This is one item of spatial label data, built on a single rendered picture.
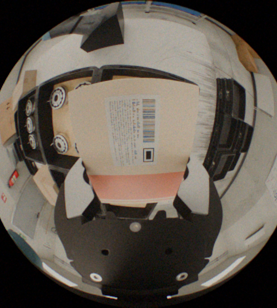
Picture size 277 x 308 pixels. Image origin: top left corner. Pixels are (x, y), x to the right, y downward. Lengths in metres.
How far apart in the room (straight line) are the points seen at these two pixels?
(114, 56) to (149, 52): 0.17
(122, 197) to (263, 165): 2.94
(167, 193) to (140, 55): 0.56
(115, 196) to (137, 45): 0.61
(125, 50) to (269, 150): 2.95
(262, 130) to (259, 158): 0.67
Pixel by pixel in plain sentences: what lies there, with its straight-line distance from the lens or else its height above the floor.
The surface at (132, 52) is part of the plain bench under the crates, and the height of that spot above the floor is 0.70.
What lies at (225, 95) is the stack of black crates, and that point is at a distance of 1.12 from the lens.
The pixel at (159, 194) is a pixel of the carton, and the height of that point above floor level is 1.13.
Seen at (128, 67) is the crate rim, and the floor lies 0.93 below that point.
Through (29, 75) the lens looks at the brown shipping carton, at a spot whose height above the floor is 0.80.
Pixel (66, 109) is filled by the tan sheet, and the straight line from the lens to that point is 0.48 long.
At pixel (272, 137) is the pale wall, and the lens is 2.87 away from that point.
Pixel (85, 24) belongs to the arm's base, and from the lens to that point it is 0.48.
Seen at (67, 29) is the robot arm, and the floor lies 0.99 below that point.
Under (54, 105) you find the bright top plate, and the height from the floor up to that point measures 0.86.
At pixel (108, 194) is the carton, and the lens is 0.15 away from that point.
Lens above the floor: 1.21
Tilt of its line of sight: 58 degrees down
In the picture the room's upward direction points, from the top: 175 degrees clockwise
